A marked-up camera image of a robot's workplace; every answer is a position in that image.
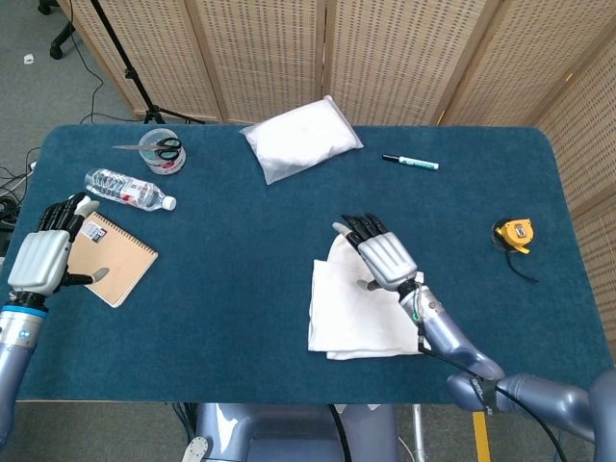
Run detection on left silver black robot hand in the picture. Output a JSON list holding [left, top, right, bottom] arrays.
[[7, 192, 110, 295]]

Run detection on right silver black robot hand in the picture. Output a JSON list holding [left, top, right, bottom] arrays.
[[331, 212, 419, 293]]

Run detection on white short-sleeve t-shirt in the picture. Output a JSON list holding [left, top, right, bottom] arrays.
[[307, 235, 427, 361]]

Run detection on brown spiral notebook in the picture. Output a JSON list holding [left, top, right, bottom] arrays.
[[65, 211, 160, 309]]

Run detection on green marker with black cap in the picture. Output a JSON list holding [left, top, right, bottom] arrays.
[[381, 153, 440, 171]]

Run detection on clear plastic water bottle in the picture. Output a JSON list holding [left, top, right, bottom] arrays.
[[84, 167, 177, 213]]

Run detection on yellow tape measure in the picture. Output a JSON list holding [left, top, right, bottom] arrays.
[[494, 218, 540, 284]]

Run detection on clear bag of white fabric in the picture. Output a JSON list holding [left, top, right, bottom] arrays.
[[239, 94, 365, 186]]

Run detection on clear round plastic jar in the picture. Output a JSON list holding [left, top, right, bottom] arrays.
[[138, 127, 188, 177]]

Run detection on white metal table leg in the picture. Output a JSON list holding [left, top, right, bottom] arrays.
[[411, 403, 429, 462]]

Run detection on teal carpet table mat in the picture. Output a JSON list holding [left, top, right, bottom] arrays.
[[0, 123, 616, 405]]

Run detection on blue-grey robot torso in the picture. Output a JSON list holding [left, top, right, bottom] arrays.
[[182, 402, 400, 462]]

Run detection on yellow floor tape strip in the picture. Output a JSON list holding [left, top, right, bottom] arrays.
[[472, 411, 493, 462]]

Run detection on wicker folding screen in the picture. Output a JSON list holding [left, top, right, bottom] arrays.
[[57, 0, 616, 462]]

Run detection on black tripod stand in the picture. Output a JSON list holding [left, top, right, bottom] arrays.
[[89, 0, 206, 125]]

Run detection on black office chair base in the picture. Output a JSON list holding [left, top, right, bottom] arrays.
[[37, 0, 77, 61]]

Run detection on black floor cable bundle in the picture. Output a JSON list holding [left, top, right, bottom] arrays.
[[0, 148, 39, 256]]

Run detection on black-handled scissors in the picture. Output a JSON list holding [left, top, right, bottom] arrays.
[[111, 137, 183, 162]]

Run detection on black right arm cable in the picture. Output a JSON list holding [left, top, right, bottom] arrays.
[[414, 283, 570, 462]]

